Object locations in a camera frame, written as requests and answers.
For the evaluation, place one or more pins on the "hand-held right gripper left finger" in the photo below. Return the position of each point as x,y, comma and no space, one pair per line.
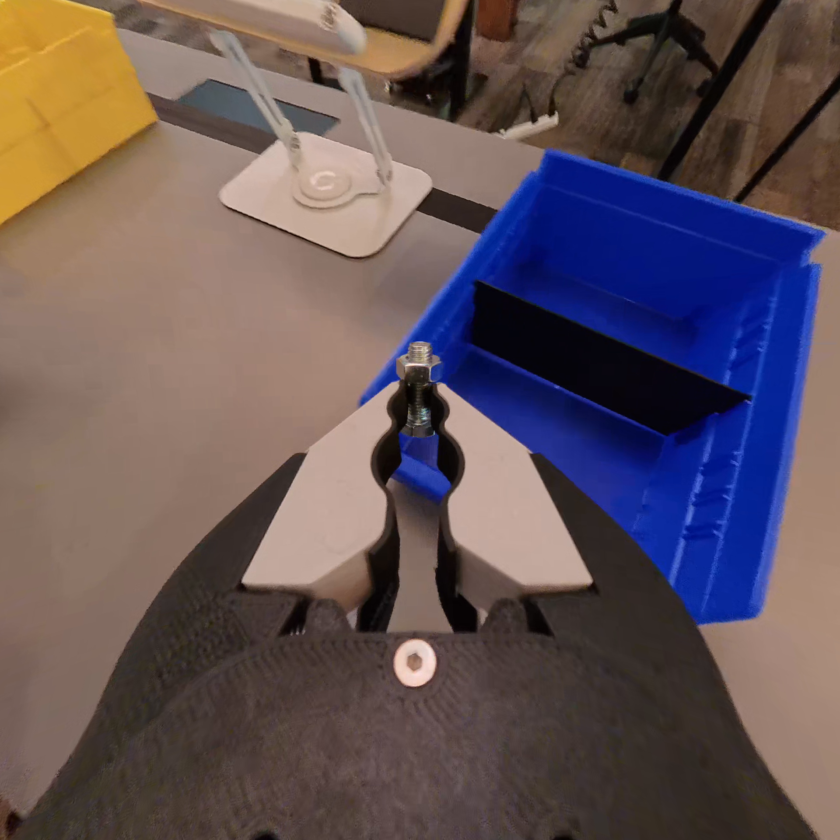
321,525

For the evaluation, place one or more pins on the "yellow plastic bin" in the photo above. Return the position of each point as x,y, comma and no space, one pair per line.
59,98

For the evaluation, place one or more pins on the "silver hex nut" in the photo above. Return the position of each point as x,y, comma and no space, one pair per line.
418,371

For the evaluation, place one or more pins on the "blue plastic bin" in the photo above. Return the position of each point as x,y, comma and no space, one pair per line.
590,249

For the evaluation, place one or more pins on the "white book stand wooden board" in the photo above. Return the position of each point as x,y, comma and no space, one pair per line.
275,197

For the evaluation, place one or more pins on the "black bin divider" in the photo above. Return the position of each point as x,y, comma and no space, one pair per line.
590,361

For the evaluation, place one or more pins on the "silver hex bolt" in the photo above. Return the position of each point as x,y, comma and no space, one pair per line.
418,410

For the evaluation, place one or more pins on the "white power strip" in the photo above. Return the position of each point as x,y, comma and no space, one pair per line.
531,126

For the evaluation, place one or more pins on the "black office chair base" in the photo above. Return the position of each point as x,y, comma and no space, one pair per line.
670,19

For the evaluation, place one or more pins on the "black tripod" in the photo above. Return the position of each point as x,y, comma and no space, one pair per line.
720,88

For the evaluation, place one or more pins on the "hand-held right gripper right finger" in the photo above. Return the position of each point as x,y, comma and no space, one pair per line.
518,525

